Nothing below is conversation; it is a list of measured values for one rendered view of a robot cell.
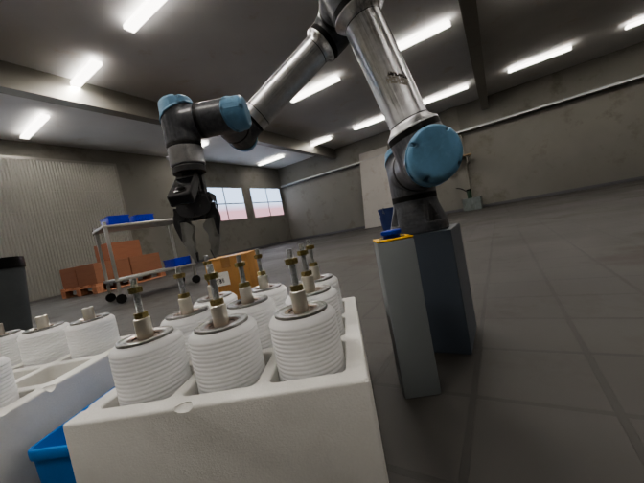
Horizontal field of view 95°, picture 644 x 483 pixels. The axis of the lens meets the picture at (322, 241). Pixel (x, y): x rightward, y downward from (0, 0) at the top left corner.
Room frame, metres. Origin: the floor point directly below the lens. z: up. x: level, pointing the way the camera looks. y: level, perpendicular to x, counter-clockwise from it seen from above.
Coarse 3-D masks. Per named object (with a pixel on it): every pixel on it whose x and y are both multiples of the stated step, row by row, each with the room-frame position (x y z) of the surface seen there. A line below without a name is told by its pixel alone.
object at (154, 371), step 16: (176, 336) 0.43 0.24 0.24; (112, 352) 0.40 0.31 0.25; (128, 352) 0.39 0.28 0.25; (144, 352) 0.39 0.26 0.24; (160, 352) 0.40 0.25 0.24; (176, 352) 0.42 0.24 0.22; (112, 368) 0.40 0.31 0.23; (128, 368) 0.39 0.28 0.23; (144, 368) 0.39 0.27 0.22; (160, 368) 0.40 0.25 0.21; (176, 368) 0.42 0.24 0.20; (128, 384) 0.39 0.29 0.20; (144, 384) 0.39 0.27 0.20; (160, 384) 0.40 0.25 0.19; (176, 384) 0.41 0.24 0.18; (128, 400) 0.39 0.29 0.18; (144, 400) 0.39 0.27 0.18; (160, 400) 0.39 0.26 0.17
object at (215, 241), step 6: (204, 222) 0.66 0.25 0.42; (210, 222) 0.66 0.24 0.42; (204, 228) 0.66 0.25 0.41; (210, 228) 0.66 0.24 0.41; (216, 228) 0.66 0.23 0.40; (210, 234) 0.66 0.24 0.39; (216, 234) 0.66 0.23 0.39; (210, 240) 0.66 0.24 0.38; (216, 240) 0.66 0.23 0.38; (216, 246) 0.66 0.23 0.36; (216, 252) 0.66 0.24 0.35
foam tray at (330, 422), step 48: (192, 384) 0.41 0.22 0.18; (288, 384) 0.35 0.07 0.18; (336, 384) 0.33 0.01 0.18; (96, 432) 0.36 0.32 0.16; (144, 432) 0.35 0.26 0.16; (192, 432) 0.35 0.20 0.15; (240, 432) 0.34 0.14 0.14; (288, 432) 0.34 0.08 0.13; (336, 432) 0.33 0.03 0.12; (96, 480) 0.36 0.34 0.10; (144, 480) 0.35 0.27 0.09; (192, 480) 0.35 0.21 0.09; (240, 480) 0.34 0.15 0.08; (288, 480) 0.34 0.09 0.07; (336, 480) 0.33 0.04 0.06; (384, 480) 0.33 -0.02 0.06
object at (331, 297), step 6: (318, 294) 0.49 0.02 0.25; (324, 294) 0.50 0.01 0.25; (330, 294) 0.50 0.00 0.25; (336, 294) 0.52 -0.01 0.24; (288, 300) 0.51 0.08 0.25; (324, 300) 0.49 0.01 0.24; (330, 300) 0.50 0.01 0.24; (336, 300) 0.51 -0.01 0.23; (336, 306) 0.51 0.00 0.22; (336, 312) 0.51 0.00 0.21; (342, 324) 0.52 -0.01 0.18; (342, 330) 0.52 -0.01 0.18
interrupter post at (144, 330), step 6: (144, 318) 0.43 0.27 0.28; (138, 324) 0.42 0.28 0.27; (144, 324) 0.42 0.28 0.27; (150, 324) 0.43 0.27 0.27; (138, 330) 0.42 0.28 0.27; (144, 330) 0.42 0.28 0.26; (150, 330) 0.43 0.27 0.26; (138, 336) 0.42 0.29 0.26; (144, 336) 0.42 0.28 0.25; (150, 336) 0.43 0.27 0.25
